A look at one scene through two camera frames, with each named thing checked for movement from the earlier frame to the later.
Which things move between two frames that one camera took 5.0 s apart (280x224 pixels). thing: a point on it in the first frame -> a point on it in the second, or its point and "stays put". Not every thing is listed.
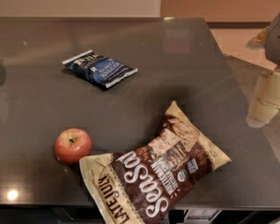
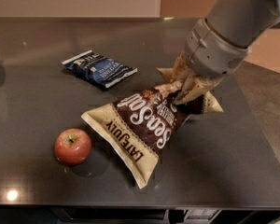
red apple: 71,145 stays put
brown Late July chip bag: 143,185 -> 140,127
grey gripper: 278,44 -> 212,52
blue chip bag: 99,69 stays put
